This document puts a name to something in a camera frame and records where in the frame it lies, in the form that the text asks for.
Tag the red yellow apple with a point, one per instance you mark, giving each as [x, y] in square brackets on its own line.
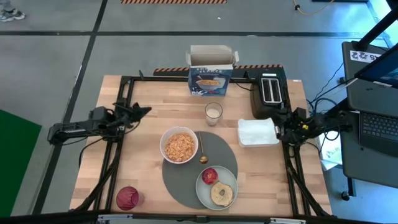
[210, 176]

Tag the black toaster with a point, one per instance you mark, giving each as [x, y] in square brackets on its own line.
[270, 90]

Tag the black diagonal pole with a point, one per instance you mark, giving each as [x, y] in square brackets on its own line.
[377, 28]

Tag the pink ceramic bowl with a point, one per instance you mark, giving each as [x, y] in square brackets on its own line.
[163, 143]

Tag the black tilted monitor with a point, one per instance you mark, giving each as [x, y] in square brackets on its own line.
[382, 70]

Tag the orange black hazard strip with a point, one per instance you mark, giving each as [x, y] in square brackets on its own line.
[258, 68]

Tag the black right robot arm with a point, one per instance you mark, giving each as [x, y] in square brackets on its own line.
[329, 123]

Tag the black metal table frame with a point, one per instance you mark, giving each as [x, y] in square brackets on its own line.
[292, 174]

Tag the grey round woven placemat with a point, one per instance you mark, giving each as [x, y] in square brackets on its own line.
[217, 149]

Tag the person's shoe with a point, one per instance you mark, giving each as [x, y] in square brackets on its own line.
[11, 15]

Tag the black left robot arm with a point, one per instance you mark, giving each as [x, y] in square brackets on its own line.
[74, 129]

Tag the orange cereal flakes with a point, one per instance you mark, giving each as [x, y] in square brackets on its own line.
[179, 147]

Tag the gold spoon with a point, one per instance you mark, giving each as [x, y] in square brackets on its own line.
[203, 158]

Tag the pale green plate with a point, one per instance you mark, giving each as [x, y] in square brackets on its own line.
[228, 179]

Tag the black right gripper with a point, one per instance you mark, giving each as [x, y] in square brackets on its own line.
[295, 127]

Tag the grey equipment cart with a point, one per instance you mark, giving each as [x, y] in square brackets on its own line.
[363, 165]

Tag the red ribbed cup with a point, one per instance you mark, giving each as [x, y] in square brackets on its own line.
[127, 198]

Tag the toasted bagel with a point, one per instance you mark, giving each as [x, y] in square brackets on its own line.
[217, 196]

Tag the white printed label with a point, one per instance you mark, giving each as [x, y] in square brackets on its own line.
[363, 56]

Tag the white rectangular tray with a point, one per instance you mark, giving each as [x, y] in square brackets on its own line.
[256, 132]

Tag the green floor mat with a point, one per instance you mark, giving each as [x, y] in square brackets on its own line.
[15, 161]

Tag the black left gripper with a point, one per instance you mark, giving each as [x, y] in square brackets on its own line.
[119, 117]

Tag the blue frosted flakes cereal box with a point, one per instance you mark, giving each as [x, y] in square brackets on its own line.
[211, 81]

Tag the clear glass of milk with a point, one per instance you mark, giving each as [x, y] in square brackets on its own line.
[213, 113]

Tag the white paper bag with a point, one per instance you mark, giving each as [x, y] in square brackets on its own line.
[331, 154]

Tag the black caster wheel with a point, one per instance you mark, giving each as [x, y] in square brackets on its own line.
[345, 195]

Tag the black laptop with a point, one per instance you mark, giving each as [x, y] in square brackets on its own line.
[373, 102]

